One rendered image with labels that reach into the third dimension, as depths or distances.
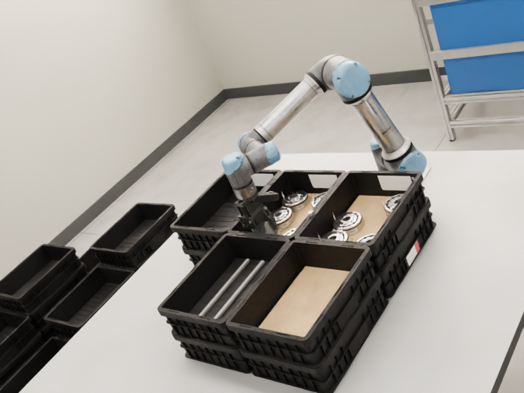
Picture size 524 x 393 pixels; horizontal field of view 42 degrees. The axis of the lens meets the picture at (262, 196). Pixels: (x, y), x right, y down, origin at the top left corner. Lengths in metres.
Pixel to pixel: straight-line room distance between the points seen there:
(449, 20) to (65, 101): 2.78
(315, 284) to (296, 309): 0.12
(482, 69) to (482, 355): 2.38
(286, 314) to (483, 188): 0.92
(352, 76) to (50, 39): 3.29
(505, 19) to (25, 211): 3.33
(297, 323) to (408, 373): 0.35
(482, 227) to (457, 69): 1.85
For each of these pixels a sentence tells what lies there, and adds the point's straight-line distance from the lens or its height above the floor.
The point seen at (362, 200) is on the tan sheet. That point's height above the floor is 0.83.
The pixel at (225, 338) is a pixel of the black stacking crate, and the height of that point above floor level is 0.85.
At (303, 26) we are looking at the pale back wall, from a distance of 5.56.
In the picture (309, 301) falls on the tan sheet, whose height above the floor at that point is 0.83.
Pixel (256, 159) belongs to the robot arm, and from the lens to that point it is 2.26.
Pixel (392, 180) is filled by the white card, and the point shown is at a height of 0.90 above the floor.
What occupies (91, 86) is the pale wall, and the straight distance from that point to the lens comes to 5.38.
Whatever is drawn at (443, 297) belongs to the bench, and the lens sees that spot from 2.17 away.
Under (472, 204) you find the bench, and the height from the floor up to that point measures 0.70.
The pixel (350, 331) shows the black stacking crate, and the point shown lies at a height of 0.80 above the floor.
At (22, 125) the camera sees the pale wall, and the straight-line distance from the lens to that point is 5.02.
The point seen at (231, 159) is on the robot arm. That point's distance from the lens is 2.24.
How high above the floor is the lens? 2.12
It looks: 28 degrees down
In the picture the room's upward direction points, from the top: 24 degrees counter-clockwise
